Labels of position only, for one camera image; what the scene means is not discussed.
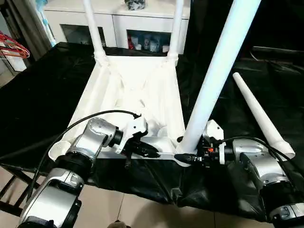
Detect white plastic table top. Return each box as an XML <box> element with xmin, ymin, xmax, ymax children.
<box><xmin>48</xmin><ymin>53</ymin><xmax>192</xmax><ymax>168</ymax></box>

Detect white plastic table leg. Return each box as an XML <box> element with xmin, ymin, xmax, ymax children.
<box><xmin>167</xmin><ymin>0</ymin><xmax>192</xmax><ymax>66</ymax></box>
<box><xmin>232</xmin><ymin>72</ymin><xmax>296</xmax><ymax>159</ymax></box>
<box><xmin>83</xmin><ymin>0</ymin><xmax>111</xmax><ymax>67</ymax></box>
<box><xmin>175</xmin><ymin>0</ymin><xmax>262</xmax><ymax>154</ymax></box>

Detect black mat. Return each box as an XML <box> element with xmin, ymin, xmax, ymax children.
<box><xmin>0</xmin><ymin>41</ymin><xmax>304</xmax><ymax>223</ymax></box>

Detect white glass-door cabinet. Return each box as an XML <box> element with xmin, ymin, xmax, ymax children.
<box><xmin>44</xmin><ymin>0</ymin><xmax>190</xmax><ymax>55</ymax></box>

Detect long black bar device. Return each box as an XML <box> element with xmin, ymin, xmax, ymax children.
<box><xmin>251</xmin><ymin>46</ymin><xmax>304</xmax><ymax>55</ymax></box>

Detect dark grey bundle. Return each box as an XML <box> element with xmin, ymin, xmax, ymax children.
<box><xmin>124</xmin><ymin>0</ymin><xmax>147</xmax><ymax>11</ymax></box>

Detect white storage box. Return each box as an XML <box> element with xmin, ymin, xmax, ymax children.
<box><xmin>9</xmin><ymin>57</ymin><xmax>27</xmax><ymax>72</ymax></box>

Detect white blue patterned roll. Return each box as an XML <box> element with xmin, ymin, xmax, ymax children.
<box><xmin>39</xmin><ymin>7</ymin><xmax>57</xmax><ymax>47</ymax></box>

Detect red clothes hangers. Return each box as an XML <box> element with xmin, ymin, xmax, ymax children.
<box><xmin>0</xmin><ymin>30</ymin><xmax>31</xmax><ymax>59</ymax></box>

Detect grey curtain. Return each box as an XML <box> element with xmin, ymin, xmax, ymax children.
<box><xmin>9</xmin><ymin>0</ymin><xmax>57</xmax><ymax>60</ymax></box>

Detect black left wrist camera cable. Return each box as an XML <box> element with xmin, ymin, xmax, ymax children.
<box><xmin>23</xmin><ymin>110</ymin><xmax>143</xmax><ymax>207</ymax></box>

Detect black folding frame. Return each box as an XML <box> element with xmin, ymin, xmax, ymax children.
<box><xmin>0</xmin><ymin>165</ymin><xmax>40</xmax><ymax>211</ymax></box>

